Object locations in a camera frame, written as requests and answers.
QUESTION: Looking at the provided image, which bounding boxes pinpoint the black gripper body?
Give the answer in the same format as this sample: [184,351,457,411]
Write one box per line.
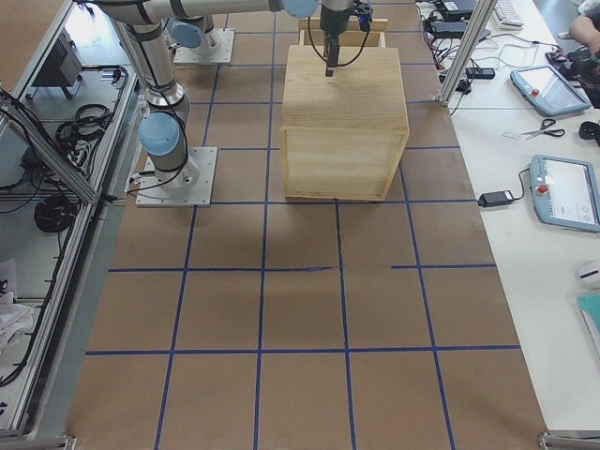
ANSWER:
[320,0,373,34]

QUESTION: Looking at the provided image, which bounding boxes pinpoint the wooden drawer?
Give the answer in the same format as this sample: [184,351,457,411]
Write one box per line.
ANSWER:
[298,17,388,49]

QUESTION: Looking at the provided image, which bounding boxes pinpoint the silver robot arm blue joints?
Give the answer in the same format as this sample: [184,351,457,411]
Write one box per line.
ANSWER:
[93,1,318,185]

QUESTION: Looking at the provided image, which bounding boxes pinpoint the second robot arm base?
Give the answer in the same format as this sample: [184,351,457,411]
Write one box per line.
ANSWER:
[166,15,221,55]

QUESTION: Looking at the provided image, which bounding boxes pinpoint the wooden drawer cabinet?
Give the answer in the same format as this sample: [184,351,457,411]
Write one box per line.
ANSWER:
[281,45,410,201]

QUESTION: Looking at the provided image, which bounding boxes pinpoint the black small device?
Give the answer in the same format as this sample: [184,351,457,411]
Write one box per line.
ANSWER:
[465,67,496,80]

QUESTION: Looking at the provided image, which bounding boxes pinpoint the white keyboard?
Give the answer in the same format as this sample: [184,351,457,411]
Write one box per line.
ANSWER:
[491,0,524,31]

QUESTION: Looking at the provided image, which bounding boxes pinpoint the metal robot mounting plate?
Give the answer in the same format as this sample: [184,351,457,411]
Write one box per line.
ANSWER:
[135,146,218,207]

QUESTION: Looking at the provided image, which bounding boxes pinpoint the far teach pendant tablet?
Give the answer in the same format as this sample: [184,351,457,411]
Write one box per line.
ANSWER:
[510,65,591,117]

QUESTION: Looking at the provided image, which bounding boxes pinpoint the teach pendant tablet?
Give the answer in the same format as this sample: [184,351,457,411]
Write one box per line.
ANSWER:
[530,155,599,233]
[510,65,591,117]

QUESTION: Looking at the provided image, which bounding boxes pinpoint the black power adapter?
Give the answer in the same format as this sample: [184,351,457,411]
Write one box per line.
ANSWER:
[477,190,515,208]

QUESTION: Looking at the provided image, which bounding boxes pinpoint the black control box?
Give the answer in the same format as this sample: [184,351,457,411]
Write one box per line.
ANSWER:
[32,33,83,99]

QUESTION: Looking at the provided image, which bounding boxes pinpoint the near teach pendant tablet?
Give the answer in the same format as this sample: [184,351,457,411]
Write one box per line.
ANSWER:
[530,155,599,233]

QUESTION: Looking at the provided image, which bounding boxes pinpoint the teal notebook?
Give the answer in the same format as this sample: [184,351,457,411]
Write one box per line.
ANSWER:
[577,292,600,352]

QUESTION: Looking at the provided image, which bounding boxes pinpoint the aluminium frame post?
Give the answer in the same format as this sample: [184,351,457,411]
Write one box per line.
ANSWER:
[438,0,497,107]

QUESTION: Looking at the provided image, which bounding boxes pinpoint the aluminium side frame rail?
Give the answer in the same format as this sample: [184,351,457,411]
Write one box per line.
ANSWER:
[1,1,139,441]

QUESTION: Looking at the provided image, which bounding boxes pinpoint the black handled scissors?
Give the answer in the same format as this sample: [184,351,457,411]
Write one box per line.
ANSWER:
[521,118,565,140]

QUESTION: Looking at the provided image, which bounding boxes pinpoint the black coiled cable bundle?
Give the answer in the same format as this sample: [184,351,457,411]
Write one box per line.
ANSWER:
[34,193,79,234]

